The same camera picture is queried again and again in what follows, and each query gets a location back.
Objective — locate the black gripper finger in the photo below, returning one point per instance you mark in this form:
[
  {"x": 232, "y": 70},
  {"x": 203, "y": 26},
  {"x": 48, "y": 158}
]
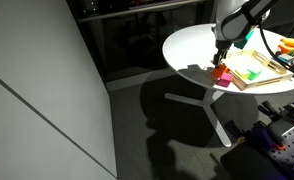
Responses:
[
  {"x": 216, "y": 59},
  {"x": 225, "y": 56}
]

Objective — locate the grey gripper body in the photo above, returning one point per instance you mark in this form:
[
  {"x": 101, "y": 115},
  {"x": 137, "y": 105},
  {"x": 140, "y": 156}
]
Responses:
[{"x": 223, "y": 45}]

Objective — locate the orange block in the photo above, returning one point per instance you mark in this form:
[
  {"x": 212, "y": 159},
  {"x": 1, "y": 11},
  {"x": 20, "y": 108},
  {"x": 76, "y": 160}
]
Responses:
[{"x": 219, "y": 72}]

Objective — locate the grey Franka robot arm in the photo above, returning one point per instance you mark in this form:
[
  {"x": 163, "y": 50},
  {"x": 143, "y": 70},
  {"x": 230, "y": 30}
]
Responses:
[{"x": 233, "y": 20}]

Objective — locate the green block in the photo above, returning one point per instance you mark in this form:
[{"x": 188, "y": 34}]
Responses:
[{"x": 254, "y": 74}]

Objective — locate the wooden slatted tray box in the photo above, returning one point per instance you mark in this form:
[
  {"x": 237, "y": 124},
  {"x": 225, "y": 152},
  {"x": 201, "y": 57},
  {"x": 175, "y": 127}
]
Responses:
[{"x": 270, "y": 71}]

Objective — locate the blue block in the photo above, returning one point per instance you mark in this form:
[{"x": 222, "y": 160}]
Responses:
[{"x": 284, "y": 58}]

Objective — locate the orange toy piece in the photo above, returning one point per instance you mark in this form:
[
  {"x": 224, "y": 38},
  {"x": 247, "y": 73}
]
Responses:
[{"x": 284, "y": 49}]

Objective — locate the dark spring clamp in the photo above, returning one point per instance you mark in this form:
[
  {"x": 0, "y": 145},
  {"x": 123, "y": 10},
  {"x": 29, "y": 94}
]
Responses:
[{"x": 267, "y": 109}]

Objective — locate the large purple spring clamp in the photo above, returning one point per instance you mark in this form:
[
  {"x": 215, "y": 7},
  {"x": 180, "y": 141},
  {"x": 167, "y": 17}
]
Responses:
[{"x": 264, "y": 135}]

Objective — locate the white table pedestal base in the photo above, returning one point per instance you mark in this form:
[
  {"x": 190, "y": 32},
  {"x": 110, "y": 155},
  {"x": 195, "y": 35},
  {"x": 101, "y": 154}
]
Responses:
[{"x": 211, "y": 111}]

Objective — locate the metal shelf rail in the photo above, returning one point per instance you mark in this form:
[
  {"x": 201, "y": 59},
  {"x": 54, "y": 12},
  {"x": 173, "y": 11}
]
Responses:
[{"x": 137, "y": 9}]

